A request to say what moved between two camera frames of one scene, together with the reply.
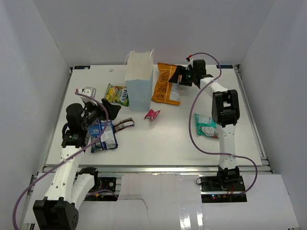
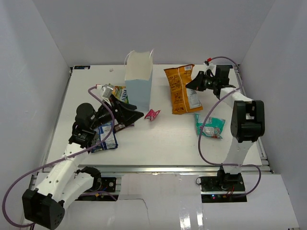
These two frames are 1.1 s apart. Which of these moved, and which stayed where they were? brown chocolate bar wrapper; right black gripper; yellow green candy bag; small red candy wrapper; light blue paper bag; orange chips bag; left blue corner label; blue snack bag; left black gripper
Moved: left black gripper; right black gripper; orange chips bag
Stayed: small red candy wrapper; light blue paper bag; brown chocolate bar wrapper; left blue corner label; blue snack bag; yellow green candy bag
